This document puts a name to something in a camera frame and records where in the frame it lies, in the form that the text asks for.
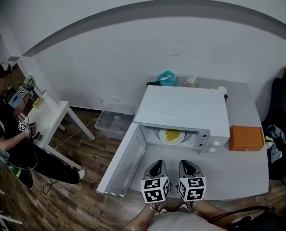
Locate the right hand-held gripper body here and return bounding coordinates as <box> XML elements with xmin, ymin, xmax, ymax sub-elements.
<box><xmin>176</xmin><ymin>176</ymin><xmax>207</xmax><ymax>202</ymax></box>

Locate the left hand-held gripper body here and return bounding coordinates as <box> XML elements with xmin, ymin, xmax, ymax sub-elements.
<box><xmin>140</xmin><ymin>176</ymin><xmax>170</xmax><ymax>204</ymax></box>

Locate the white plate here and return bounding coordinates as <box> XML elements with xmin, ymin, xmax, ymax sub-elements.
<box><xmin>158</xmin><ymin>128</ymin><xmax>185</xmax><ymax>146</ymax></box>

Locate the yellow food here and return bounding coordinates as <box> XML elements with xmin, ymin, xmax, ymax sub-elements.
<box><xmin>165</xmin><ymin>129</ymin><xmax>180</xmax><ymax>141</ymax></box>

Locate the white microwave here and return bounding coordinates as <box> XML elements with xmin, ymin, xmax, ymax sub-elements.
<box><xmin>96</xmin><ymin>85</ymin><xmax>230</xmax><ymax>197</ymax></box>

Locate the black shoulder bag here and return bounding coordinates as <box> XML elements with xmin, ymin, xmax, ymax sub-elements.
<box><xmin>226</xmin><ymin>207</ymin><xmax>286</xmax><ymax>231</ymax></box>

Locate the person's left forearm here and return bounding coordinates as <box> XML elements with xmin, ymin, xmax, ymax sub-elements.
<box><xmin>123</xmin><ymin>202</ymin><xmax>158</xmax><ymax>231</ymax></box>

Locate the person's right forearm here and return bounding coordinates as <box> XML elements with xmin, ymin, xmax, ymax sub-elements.
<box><xmin>193</xmin><ymin>200</ymin><xmax>233</xmax><ymax>226</ymax></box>

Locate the person's right shoe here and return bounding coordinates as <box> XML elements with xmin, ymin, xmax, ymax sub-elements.
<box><xmin>178</xmin><ymin>201</ymin><xmax>196</xmax><ymax>213</ymax></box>

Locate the person's white shirt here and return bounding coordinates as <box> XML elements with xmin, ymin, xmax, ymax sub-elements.
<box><xmin>146</xmin><ymin>210</ymin><xmax>227</xmax><ymax>231</ymax></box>

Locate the clear plastic storage bin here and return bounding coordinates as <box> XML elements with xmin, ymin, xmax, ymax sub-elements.
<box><xmin>94</xmin><ymin>109</ymin><xmax>135</xmax><ymax>141</ymax></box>

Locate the orange box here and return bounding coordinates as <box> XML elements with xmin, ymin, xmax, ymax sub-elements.
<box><xmin>229</xmin><ymin>125</ymin><xmax>265</xmax><ymax>152</ymax></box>

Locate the pile of clothes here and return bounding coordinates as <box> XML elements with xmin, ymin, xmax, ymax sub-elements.
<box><xmin>264</xmin><ymin>124</ymin><xmax>286</xmax><ymax>163</ymax></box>

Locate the paper cup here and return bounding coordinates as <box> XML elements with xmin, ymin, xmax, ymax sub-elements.
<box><xmin>183</xmin><ymin>77</ymin><xmax>198</xmax><ymax>88</ymax></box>

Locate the teal plastic bag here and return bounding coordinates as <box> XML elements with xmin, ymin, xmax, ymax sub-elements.
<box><xmin>156</xmin><ymin>70</ymin><xmax>179</xmax><ymax>87</ymax></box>

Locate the small white table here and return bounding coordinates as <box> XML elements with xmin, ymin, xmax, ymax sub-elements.
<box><xmin>27</xmin><ymin>101</ymin><xmax>96</xmax><ymax>170</ymax></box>

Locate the black office chair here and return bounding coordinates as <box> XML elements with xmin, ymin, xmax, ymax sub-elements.
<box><xmin>260</xmin><ymin>66</ymin><xmax>286</xmax><ymax>129</ymax></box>

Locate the white vase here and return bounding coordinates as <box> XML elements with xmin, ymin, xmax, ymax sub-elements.
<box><xmin>40</xmin><ymin>91</ymin><xmax>59</xmax><ymax>110</ymax></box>

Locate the yellow packet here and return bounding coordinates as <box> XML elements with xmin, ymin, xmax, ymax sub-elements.
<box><xmin>32</xmin><ymin>97</ymin><xmax>45</xmax><ymax>109</ymax></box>

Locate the white flower plant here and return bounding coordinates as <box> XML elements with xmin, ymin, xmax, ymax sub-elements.
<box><xmin>24</xmin><ymin>73</ymin><xmax>46</xmax><ymax>98</ymax></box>

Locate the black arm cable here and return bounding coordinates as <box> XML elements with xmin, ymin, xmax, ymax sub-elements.
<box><xmin>207</xmin><ymin>205</ymin><xmax>271</xmax><ymax>223</ymax></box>

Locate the white floor cable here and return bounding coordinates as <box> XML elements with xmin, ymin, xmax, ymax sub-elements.
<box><xmin>53</xmin><ymin>118</ymin><xmax>99</xmax><ymax>150</ymax></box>

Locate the wall outlet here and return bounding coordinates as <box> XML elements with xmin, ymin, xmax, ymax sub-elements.
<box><xmin>98</xmin><ymin>95</ymin><xmax>121</xmax><ymax>103</ymax></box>

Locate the black floor cable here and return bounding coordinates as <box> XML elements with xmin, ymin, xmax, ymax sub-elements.
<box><xmin>43</xmin><ymin>177</ymin><xmax>58</xmax><ymax>194</ymax></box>

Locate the blue and white picture frame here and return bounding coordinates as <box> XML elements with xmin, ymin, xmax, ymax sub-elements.
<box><xmin>7</xmin><ymin>91</ymin><xmax>26</xmax><ymax>111</ymax></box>

